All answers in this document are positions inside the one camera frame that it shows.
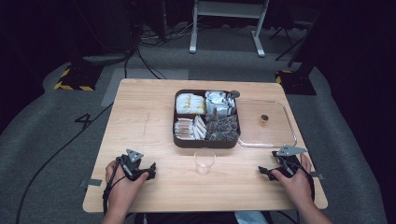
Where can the pile of white yellow packets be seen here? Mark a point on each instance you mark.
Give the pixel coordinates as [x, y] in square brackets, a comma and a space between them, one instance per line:
[190, 104]

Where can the dark round capsule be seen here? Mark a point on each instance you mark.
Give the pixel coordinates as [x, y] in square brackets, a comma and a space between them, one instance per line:
[234, 93]

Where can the person's right hand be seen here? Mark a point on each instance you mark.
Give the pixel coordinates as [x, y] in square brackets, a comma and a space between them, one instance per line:
[294, 186]

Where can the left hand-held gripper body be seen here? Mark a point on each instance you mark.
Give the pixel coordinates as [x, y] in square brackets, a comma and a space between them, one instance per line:
[130, 164]

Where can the black tripod stand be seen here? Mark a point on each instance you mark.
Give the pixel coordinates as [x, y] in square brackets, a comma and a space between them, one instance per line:
[288, 40]

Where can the clear glass cup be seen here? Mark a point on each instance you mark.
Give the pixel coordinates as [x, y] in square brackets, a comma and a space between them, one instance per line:
[204, 161]

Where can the pile of clear stick packets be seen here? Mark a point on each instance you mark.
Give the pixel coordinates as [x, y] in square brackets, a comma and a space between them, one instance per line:
[183, 129]

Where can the pile of silver packets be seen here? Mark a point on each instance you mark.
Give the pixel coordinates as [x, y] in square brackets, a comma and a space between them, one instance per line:
[218, 102]

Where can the black yellow striped stand base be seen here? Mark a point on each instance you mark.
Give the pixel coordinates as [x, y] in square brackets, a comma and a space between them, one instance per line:
[295, 82]
[77, 77]

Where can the light blue cloth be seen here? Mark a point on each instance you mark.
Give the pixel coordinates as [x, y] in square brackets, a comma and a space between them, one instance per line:
[250, 217]

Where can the grey tape strip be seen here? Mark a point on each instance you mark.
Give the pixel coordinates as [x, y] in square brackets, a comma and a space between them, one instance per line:
[91, 182]
[317, 175]

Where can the person's left hand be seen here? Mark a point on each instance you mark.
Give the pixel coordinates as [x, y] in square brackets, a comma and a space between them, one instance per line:
[123, 189]

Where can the row of white sachets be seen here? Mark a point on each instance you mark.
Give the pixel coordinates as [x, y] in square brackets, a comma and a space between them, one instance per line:
[199, 127]

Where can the white desk frame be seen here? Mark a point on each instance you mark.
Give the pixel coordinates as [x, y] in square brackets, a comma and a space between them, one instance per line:
[229, 9]

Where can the pile of dark grey packets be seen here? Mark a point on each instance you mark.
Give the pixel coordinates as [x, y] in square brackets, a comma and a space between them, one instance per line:
[222, 127]

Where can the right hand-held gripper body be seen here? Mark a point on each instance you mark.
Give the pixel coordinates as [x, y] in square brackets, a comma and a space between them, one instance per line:
[288, 163]

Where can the clear lid with knob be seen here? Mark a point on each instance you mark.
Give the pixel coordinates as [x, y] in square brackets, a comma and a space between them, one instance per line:
[274, 130]

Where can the brown compartment box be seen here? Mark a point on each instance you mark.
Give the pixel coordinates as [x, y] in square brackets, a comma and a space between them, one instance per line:
[202, 143]

